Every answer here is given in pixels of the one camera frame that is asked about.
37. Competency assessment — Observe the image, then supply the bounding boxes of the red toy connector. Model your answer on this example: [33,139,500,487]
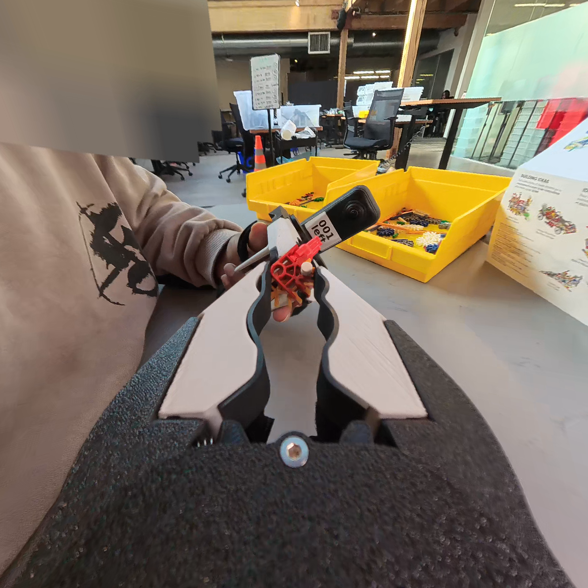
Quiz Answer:
[270,250,309,293]

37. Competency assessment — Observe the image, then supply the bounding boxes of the clear storage tub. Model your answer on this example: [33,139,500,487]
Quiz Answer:
[234,89,323,132]

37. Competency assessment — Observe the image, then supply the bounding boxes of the yellow toy connector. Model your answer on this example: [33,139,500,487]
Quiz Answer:
[271,276,316,309]

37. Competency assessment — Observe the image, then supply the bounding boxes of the whiteboard on stand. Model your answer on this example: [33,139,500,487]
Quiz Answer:
[250,54,282,167]

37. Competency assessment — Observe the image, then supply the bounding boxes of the clear plastic containers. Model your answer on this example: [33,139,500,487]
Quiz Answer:
[356,82,424,105]

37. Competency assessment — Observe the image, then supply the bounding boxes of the folded instruction sheet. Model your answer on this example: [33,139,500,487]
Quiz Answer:
[486,119,588,327]

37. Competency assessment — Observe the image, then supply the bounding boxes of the wooden table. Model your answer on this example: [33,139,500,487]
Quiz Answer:
[399,96,502,171]

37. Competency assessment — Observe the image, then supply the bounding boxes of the person's left forearm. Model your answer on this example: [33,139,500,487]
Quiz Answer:
[131,161,244,288]

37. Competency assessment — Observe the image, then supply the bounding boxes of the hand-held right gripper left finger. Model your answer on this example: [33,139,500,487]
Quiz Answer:
[158,263,272,444]

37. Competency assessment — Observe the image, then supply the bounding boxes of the person's beige sweater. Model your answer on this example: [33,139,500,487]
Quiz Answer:
[0,142,203,575]

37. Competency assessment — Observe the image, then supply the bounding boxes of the person's left hand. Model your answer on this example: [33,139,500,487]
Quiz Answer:
[220,222,295,322]

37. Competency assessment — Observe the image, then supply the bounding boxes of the short red toy rod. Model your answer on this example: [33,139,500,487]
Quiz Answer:
[294,236,322,261]

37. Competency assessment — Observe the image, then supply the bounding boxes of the yellow plastic bin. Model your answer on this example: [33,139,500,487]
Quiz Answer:
[246,156,381,222]
[324,166,513,283]

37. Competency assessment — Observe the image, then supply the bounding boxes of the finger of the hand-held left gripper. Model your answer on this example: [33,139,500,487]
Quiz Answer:
[268,219,302,261]

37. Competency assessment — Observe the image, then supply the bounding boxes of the black office chair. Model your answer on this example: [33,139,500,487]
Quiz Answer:
[342,88,406,160]
[216,103,256,184]

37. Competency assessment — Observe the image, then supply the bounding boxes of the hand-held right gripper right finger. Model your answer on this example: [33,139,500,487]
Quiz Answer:
[314,266,428,444]

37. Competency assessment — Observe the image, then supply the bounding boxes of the rack of small storage bins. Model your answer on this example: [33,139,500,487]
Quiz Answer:
[459,96,588,168]

